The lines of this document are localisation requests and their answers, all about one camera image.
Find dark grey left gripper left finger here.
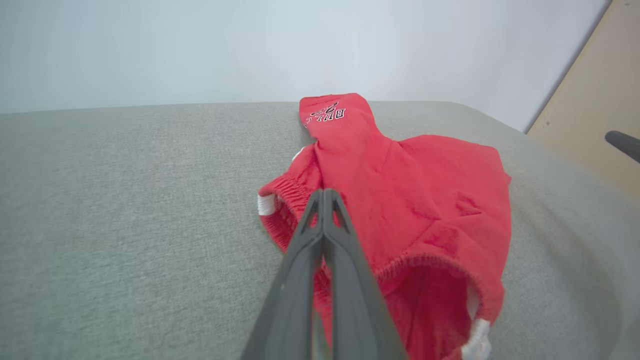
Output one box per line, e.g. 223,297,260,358
241,189,325,360

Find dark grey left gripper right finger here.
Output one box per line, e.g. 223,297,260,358
324,189,409,360

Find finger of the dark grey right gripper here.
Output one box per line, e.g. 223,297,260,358
604,130,640,164

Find red basketball shorts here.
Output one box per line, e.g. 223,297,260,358
257,92,513,360

